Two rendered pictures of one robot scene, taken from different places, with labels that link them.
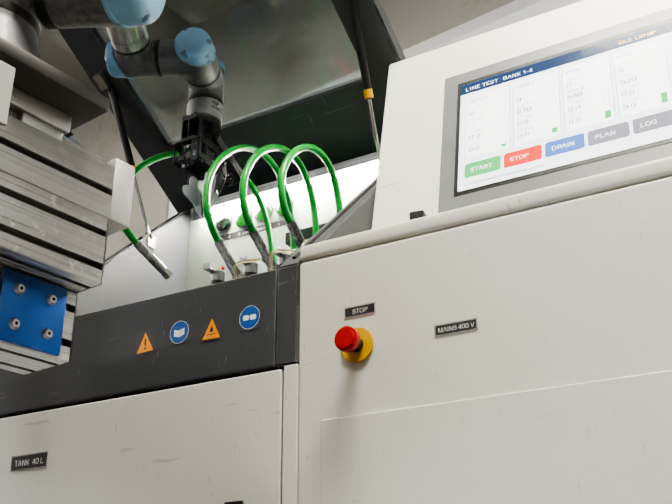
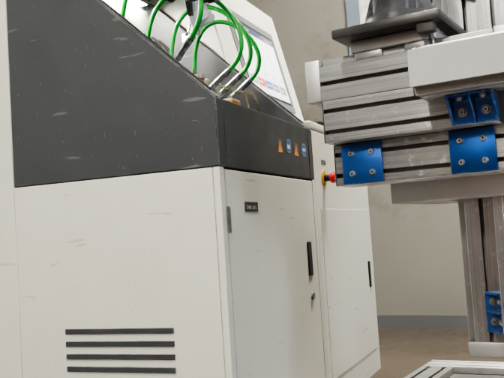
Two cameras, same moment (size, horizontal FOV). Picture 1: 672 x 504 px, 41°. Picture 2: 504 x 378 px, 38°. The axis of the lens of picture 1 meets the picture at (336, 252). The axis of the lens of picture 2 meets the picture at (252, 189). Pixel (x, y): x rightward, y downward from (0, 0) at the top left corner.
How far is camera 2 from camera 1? 2.87 m
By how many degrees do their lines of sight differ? 94
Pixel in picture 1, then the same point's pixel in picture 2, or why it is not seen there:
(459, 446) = (340, 226)
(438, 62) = not seen: outside the picture
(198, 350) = (294, 160)
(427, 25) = not seen: outside the picture
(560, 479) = (350, 241)
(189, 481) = (298, 230)
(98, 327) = (264, 124)
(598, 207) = not seen: hidden behind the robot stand
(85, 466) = (271, 215)
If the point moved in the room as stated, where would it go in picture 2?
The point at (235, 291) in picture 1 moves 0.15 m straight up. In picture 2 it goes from (299, 133) to (295, 83)
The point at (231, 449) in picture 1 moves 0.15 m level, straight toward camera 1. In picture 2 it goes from (305, 216) to (352, 214)
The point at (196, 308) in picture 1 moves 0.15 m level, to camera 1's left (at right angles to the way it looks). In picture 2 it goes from (291, 135) to (300, 127)
